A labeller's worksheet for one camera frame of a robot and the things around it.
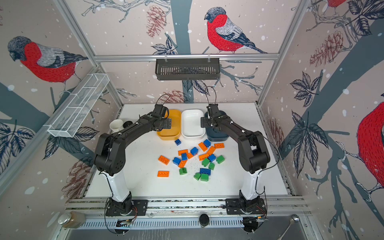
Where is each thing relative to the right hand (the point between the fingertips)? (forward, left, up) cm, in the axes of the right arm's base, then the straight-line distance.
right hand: (207, 123), depth 97 cm
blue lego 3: (-24, +18, -7) cm, 31 cm away
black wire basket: (+34, +25, +20) cm, 47 cm away
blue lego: (-11, +20, -8) cm, 24 cm away
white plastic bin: (+4, +12, -6) cm, 14 cm away
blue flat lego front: (-29, +1, -9) cm, 30 cm away
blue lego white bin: (-18, +8, -6) cm, 20 cm away
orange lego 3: (-12, -7, -8) cm, 16 cm away
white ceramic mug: (-5, +60, +2) cm, 61 cm away
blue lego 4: (-22, +14, -6) cm, 26 cm away
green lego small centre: (-26, -3, -8) cm, 27 cm away
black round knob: (-53, +1, 0) cm, 53 cm away
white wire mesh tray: (-12, +68, +24) cm, 73 cm away
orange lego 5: (-17, +15, -8) cm, 24 cm away
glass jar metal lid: (-56, +59, 0) cm, 81 cm away
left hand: (-2, +29, +3) cm, 30 cm away
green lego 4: (-22, -8, -8) cm, 25 cm away
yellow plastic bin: (-6, +22, -4) cm, 23 cm away
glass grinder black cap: (-5, +52, +4) cm, 52 cm away
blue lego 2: (-11, 0, -8) cm, 13 cm away
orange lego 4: (-25, +15, -8) cm, 31 cm away
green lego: (-30, +14, -7) cm, 34 cm away
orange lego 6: (-13, +3, -8) cm, 16 cm away
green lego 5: (-23, +1, -9) cm, 25 cm away
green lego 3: (-32, +1, -9) cm, 34 cm away
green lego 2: (-32, +6, -8) cm, 34 cm away
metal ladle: (-50, -41, -9) cm, 65 cm away
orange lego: (-23, +27, -8) cm, 36 cm away
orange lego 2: (-32, +25, -8) cm, 41 cm away
